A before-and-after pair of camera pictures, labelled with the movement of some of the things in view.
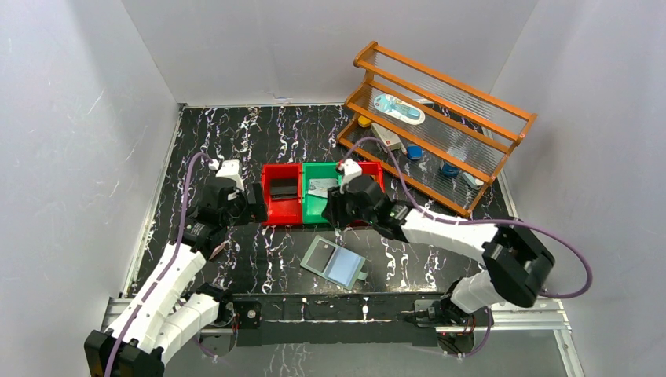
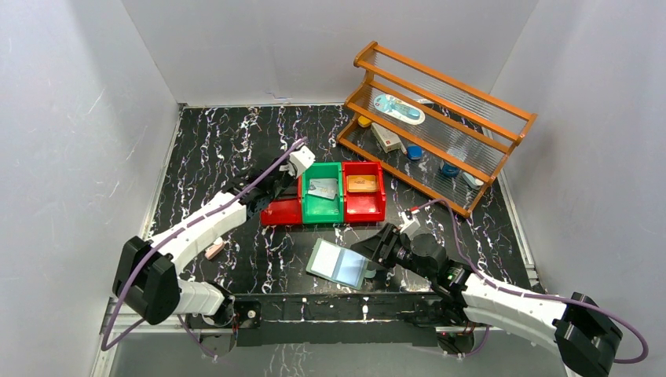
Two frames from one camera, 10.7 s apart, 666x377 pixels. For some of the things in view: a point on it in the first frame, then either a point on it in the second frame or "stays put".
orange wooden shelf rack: (444, 137) stays put
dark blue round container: (450, 170) stays put
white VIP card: (319, 187) stays put
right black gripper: (333, 206) → (385, 247)
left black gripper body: (250, 203) → (283, 181)
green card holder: (334, 262) stays put
